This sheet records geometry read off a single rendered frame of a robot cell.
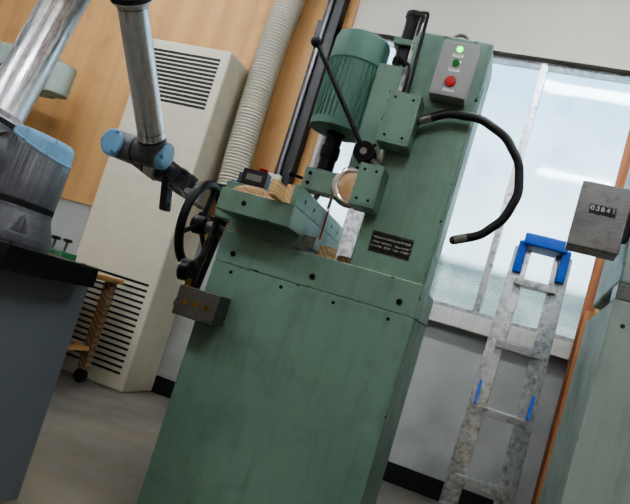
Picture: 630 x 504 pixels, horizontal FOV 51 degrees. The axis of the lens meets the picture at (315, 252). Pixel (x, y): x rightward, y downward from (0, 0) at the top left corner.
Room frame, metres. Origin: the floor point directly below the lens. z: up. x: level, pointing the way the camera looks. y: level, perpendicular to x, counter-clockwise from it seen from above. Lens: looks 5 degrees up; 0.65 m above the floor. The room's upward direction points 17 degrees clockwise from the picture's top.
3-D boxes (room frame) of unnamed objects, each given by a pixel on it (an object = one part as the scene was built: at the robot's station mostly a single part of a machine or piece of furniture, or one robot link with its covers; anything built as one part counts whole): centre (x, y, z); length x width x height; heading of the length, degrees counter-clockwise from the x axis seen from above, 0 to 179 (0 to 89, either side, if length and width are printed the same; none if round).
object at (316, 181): (2.00, 0.03, 1.03); 0.14 x 0.07 x 0.09; 75
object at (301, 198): (1.98, 0.01, 0.93); 0.60 x 0.02 x 0.06; 165
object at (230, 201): (2.02, 0.15, 0.87); 0.61 x 0.30 x 0.06; 165
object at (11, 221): (1.61, 0.71, 0.65); 0.19 x 0.19 x 0.10
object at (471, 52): (1.79, -0.23, 1.40); 0.10 x 0.06 x 0.16; 75
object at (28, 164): (1.61, 0.72, 0.79); 0.17 x 0.15 x 0.18; 73
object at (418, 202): (1.93, -0.24, 1.16); 0.22 x 0.22 x 0.72; 75
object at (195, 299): (1.79, 0.25, 0.58); 0.12 x 0.08 x 0.08; 75
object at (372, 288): (1.97, -0.07, 0.76); 0.57 x 0.45 x 0.09; 75
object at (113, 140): (2.17, 0.71, 0.99); 0.12 x 0.12 x 0.09; 73
